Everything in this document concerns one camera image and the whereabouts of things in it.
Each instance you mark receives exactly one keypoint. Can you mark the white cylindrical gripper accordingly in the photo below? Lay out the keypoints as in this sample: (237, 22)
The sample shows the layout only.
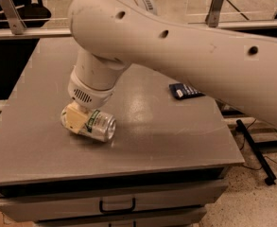
(88, 96)

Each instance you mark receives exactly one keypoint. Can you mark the crushed silver 7up can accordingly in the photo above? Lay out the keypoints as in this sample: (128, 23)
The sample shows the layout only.
(100, 126)

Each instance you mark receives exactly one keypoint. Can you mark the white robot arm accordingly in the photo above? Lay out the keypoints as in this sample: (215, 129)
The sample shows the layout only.
(235, 68)

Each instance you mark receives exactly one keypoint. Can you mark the lower grey drawer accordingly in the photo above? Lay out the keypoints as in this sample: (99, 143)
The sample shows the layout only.
(160, 218)

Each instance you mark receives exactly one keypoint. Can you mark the black floor stand bar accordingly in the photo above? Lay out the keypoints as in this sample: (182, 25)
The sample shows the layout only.
(270, 179)

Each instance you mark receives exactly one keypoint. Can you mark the grey drawer with black handle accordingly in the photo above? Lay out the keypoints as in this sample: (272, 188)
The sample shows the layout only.
(110, 201)

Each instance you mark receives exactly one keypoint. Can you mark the left metal railing bracket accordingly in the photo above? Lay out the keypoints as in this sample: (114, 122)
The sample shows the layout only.
(16, 25)

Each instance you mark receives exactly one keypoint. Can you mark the metal railing bracket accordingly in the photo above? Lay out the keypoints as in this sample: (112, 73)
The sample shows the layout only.
(16, 25)
(212, 18)

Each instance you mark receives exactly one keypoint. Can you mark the right metal railing bracket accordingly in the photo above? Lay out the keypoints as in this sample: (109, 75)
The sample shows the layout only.
(212, 18)

